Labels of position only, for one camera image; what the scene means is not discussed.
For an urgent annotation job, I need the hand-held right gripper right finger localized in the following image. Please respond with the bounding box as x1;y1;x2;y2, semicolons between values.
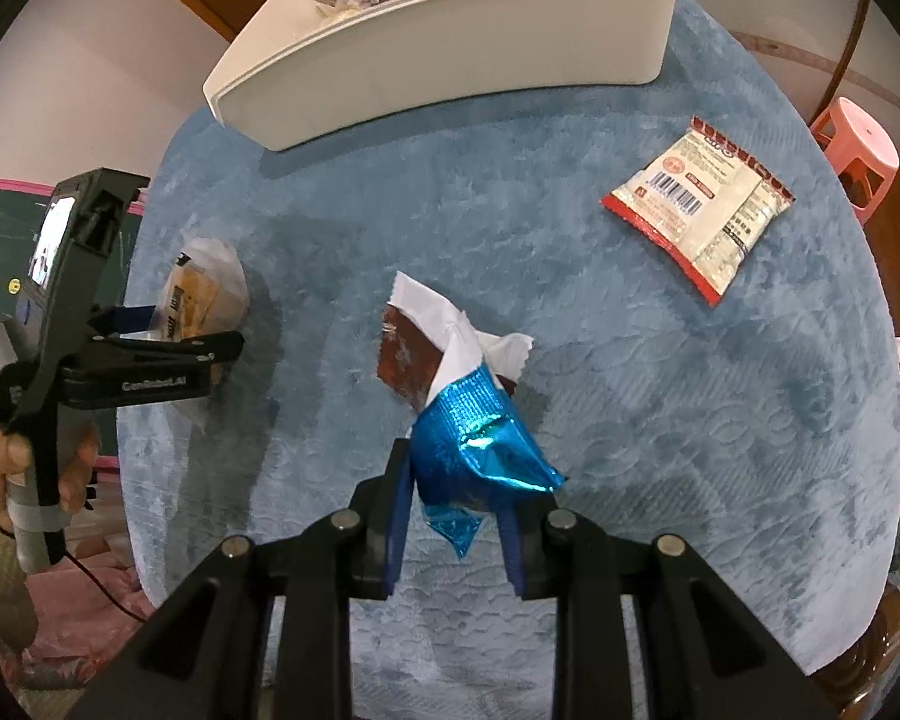
495;506;845;720

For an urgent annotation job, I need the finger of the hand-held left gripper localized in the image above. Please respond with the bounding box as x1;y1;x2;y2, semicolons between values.
56;330;245;410
90;305;158;338

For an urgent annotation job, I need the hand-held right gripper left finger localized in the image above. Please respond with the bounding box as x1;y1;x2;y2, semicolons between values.
64;436;421;720

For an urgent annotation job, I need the orange cracker clear packet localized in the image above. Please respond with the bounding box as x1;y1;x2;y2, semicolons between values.
148;236;254;425

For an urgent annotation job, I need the blue foil snack packet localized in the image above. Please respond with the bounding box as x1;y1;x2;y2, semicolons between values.
409;364;571;560

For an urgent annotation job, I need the white plastic tray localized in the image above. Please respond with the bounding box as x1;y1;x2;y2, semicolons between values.
202;0;683;152

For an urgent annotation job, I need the person's left hand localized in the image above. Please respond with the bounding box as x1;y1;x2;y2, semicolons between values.
0;416;102;537

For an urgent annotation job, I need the small dark red snack packet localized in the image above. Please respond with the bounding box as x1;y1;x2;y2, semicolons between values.
375;270;533;413

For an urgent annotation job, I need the blue table cloth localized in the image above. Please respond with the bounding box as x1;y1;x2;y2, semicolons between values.
116;0;900;706

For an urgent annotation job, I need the pink cloth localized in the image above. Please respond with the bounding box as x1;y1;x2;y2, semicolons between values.
0;540;166;691

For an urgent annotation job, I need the wooden round table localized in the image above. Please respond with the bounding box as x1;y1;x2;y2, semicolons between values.
817;585;900;713

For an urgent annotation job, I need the red white snack packet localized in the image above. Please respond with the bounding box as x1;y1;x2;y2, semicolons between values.
598;116;796;307

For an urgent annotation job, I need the pink plastic stool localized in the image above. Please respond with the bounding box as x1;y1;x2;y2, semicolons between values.
810;96;900;224

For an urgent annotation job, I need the green chalkboard pink frame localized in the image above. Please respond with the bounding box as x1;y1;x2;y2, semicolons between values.
0;176;147;466

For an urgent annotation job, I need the black cable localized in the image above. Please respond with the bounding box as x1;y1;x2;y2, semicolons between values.
64;551;155;623

